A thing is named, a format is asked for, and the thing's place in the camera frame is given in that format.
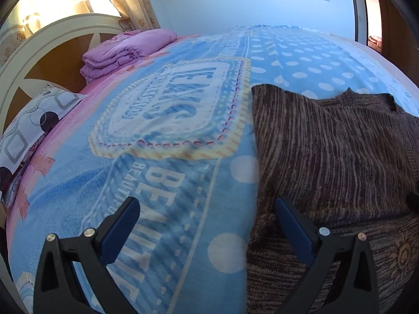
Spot brown knitted sweater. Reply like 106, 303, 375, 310
246, 84, 418, 313

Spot brown wooden door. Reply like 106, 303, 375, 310
379, 0, 418, 86

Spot patterned white grey pillow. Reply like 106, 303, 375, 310
1, 85, 85, 193

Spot blue pink patterned bedsheet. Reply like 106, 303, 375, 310
6, 26, 418, 313

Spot cream wooden headboard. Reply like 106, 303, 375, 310
1, 14, 123, 131

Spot folded pink quilt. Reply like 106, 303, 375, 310
80, 29, 177, 82

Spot orange patterned curtain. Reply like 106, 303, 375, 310
1, 0, 160, 65

